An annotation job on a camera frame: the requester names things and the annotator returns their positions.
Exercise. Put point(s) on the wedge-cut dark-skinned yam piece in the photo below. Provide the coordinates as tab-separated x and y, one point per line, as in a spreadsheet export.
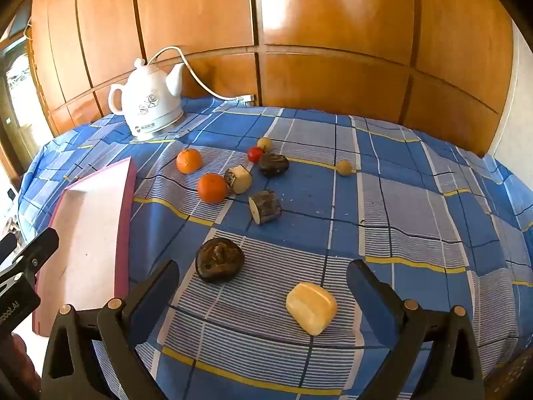
240	180

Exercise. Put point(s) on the blue plaid tablecloth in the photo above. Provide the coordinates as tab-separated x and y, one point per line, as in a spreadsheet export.
374	225

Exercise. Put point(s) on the wooden wardrobe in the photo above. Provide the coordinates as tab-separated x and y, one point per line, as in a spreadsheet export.
333	29

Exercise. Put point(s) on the cylindrical dark-skinned yam piece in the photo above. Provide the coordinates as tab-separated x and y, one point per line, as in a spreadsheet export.
265	207

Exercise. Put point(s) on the peeled yellow tuber piece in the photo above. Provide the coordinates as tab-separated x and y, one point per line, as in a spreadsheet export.
311	308

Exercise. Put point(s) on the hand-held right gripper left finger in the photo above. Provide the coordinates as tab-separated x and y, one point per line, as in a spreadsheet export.
160	284

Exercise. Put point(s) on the orange mandarin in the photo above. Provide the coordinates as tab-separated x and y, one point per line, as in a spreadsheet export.
212	188
189	161

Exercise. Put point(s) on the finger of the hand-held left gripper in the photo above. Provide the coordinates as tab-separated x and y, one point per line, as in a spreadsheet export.
6	248
38	245

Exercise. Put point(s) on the dark brown round tuber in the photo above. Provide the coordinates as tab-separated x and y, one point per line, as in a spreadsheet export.
273	165

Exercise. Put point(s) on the pink shallow tray box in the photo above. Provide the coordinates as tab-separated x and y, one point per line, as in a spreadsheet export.
87	233

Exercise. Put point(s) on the small beige round fruit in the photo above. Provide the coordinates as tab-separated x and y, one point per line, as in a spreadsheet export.
344	167
265	144

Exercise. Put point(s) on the white ceramic electric kettle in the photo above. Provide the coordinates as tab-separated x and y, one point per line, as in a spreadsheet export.
145	100

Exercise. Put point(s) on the small red tomato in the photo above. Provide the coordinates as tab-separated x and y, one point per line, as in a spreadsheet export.
255	154

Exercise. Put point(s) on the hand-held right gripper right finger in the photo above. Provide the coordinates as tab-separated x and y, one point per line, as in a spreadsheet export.
366	288

